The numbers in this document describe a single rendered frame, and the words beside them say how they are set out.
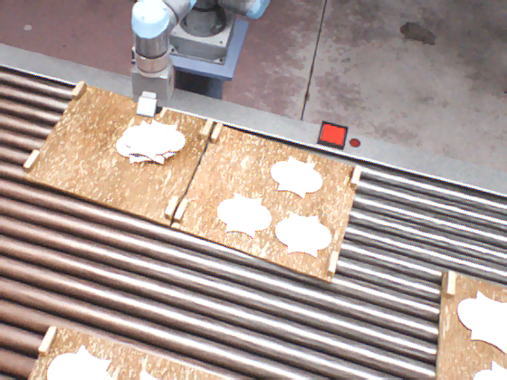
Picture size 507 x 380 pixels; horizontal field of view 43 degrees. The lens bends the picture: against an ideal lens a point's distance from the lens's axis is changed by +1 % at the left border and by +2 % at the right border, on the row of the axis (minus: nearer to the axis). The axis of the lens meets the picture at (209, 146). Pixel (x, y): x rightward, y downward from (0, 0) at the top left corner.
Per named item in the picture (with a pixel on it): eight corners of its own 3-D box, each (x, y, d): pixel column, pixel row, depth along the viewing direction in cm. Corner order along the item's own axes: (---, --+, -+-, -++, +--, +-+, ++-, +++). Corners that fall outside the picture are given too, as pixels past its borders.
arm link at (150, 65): (164, 61, 136) (127, 55, 136) (164, 76, 139) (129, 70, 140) (172, 38, 140) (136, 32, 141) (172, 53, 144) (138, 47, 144)
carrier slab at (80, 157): (83, 86, 185) (82, 82, 183) (215, 126, 178) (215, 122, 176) (23, 179, 164) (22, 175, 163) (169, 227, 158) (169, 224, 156)
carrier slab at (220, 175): (217, 128, 177) (217, 124, 176) (359, 172, 171) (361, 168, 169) (171, 229, 157) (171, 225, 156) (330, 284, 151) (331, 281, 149)
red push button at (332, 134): (323, 126, 180) (324, 123, 179) (344, 131, 179) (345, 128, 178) (320, 142, 177) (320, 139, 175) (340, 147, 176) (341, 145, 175)
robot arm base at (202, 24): (183, 2, 204) (184, -24, 196) (229, 10, 203) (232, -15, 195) (173, 33, 195) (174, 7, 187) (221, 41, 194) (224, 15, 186)
